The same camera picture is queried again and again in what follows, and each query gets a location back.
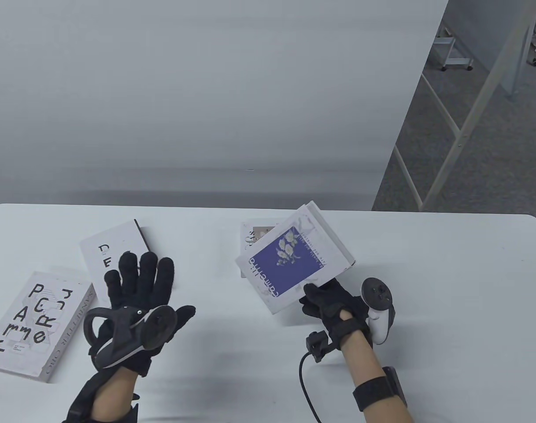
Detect person's right hand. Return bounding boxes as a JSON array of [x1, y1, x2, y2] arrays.
[[299, 278, 375, 353]]

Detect person's left hand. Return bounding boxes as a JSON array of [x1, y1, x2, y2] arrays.
[[88, 250, 197, 378]]

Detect white book black spine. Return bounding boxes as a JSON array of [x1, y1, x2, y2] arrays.
[[79, 219, 154, 311]]

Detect white book blue floral cover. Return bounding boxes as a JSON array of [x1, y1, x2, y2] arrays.
[[235, 200, 355, 315]]

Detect white book small text lines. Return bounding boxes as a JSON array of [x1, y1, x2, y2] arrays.
[[240, 219, 281, 279]]

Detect white book jumbled black letters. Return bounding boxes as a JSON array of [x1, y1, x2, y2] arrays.
[[0, 270, 94, 383]]

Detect person's left forearm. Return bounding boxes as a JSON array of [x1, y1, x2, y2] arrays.
[[67, 366, 140, 423]]

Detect person's right forearm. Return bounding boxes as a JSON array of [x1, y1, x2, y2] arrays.
[[340, 335, 416, 423]]

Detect black and white controller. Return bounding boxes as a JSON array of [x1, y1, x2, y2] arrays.
[[360, 277, 396, 345], [84, 305, 178, 371]]

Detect white backdrop board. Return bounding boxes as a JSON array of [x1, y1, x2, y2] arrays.
[[0, 0, 450, 211]]

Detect white wheeled cart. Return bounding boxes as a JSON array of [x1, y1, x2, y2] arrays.
[[433, 26, 474, 72]]

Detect grey partition panel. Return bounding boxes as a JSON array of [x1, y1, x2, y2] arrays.
[[448, 0, 536, 101]]

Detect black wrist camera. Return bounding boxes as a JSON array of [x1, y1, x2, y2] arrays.
[[305, 332, 339, 363]]

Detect black cable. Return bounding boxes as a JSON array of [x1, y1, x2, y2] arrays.
[[299, 352, 323, 423]]

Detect black wrist strap with box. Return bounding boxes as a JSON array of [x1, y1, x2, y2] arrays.
[[67, 375, 140, 423], [353, 367, 408, 412]]

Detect white metal support frame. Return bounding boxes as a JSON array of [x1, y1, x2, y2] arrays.
[[393, 0, 536, 211]]

